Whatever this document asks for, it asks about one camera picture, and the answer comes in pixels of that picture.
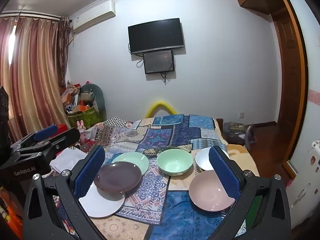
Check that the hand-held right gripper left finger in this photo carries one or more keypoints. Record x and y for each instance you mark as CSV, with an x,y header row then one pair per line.
x,y
90,172

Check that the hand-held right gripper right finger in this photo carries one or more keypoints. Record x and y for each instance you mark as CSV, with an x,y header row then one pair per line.
x,y
225,172

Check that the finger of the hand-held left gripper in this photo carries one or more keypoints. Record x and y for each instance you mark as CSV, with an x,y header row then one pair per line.
x,y
46,132
67,137

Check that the pink bowl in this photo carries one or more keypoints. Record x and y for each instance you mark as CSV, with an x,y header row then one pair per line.
x,y
207,190

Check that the white bowl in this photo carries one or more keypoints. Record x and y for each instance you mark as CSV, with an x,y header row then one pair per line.
x,y
203,157

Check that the brown plate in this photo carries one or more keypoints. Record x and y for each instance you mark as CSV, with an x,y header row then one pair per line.
x,y
117,175

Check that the white plate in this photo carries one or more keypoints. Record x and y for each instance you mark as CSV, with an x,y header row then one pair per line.
x,y
102,206

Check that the green plate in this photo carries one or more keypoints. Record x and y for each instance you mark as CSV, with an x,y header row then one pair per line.
x,y
132,158

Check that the green bowl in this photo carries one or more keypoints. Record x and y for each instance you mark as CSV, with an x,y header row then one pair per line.
x,y
175,160

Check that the red box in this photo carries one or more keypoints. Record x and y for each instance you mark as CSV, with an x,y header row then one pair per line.
x,y
63,127

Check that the pink rabbit toy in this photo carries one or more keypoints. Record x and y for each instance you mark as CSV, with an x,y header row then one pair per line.
x,y
81,127

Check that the patterned bag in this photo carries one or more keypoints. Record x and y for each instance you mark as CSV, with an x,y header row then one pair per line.
x,y
235,132

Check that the pile of cardboard boxes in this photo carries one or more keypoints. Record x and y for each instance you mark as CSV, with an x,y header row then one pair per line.
x,y
71,96

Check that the orange cloth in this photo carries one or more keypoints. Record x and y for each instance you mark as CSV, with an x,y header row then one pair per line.
x,y
10,212

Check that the blue patchwork blanket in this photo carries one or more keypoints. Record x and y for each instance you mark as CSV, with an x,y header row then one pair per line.
x,y
175,135

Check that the brown striped curtain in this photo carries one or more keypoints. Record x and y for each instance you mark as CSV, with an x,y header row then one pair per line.
x,y
30,67

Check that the yellow foam tube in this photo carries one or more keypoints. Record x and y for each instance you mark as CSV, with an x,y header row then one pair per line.
x,y
160,103

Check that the wooden door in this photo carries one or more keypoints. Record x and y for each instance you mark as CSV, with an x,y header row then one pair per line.
x,y
292,80

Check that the white air conditioner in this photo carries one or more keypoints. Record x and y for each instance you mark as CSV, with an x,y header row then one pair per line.
x,y
92,16

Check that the small black wall monitor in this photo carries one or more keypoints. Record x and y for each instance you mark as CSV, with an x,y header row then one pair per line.
x,y
158,61

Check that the white curtain rail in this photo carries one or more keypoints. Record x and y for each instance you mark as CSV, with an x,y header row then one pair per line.
x,y
30,14

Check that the black wall television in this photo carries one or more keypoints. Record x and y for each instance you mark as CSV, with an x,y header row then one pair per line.
x,y
156,36

